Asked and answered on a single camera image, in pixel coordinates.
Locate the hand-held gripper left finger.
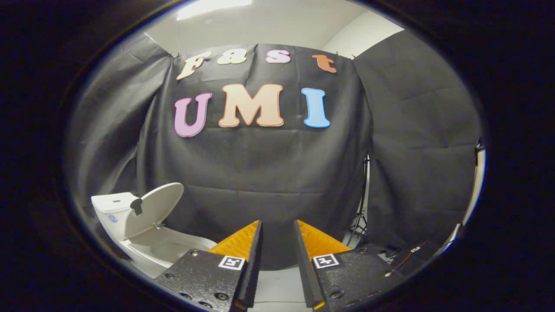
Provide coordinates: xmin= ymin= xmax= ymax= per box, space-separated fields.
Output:
xmin=155 ymin=220 xmax=264 ymax=312

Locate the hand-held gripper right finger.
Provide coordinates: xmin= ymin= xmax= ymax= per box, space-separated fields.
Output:
xmin=294 ymin=219 xmax=406 ymax=311

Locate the white toilet lid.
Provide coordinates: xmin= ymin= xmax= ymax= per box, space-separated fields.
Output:
xmin=125 ymin=182 xmax=185 ymax=241

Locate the white toilet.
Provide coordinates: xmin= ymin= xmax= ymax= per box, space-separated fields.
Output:
xmin=91 ymin=192 xmax=217 ymax=279

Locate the black backdrop cloth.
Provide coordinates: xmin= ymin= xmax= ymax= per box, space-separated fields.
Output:
xmin=69 ymin=29 xmax=483 ymax=271

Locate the black tripod stand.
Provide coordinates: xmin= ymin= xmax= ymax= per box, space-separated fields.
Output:
xmin=347 ymin=154 xmax=372 ymax=247

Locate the white panel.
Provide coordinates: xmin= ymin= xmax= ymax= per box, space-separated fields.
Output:
xmin=447 ymin=139 xmax=486 ymax=252

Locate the red cable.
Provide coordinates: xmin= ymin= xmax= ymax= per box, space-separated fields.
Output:
xmin=392 ymin=240 xmax=428 ymax=272

